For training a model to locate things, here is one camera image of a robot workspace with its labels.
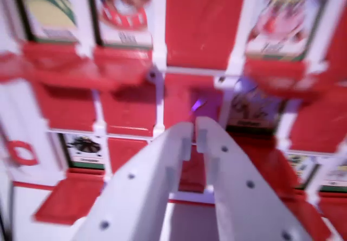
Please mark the spider picture card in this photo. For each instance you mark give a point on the spider picture card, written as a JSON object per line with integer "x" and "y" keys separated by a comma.
{"x": 85, "y": 150}

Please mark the red and white game board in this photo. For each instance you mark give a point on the red and white game board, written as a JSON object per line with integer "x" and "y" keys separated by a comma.
{"x": 200, "y": 21}

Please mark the elephant picture card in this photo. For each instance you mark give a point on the elephant picture card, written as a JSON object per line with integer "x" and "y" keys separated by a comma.
{"x": 254, "y": 105}

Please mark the cow picture card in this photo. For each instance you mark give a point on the cow picture card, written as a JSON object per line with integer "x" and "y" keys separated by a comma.
{"x": 282, "y": 24}

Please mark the dog picture card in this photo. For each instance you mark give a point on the dog picture card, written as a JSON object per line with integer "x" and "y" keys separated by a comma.
{"x": 124, "y": 19}

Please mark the frog picture card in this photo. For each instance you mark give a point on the frog picture card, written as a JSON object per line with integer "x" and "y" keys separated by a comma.
{"x": 51, "y": 10}

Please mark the red flap of robin card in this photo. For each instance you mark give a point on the red flap of robin card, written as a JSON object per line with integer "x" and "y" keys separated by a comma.
{"x": 177, "y": 100}

